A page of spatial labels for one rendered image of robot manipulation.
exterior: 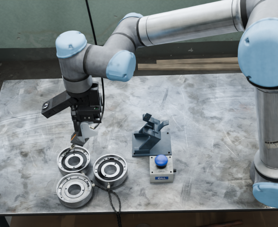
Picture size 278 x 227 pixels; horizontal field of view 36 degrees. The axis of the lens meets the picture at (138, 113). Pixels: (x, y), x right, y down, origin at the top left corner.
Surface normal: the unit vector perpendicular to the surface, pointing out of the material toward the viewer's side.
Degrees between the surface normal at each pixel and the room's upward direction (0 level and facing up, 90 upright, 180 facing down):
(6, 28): 90
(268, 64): 82
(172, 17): 33
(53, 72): 0
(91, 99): 90
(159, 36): 86
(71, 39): 0
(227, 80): 0
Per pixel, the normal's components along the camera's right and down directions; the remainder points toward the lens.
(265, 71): -0.38, 0.58
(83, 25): 0.00, 0.71
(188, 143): -0.04, -0.69
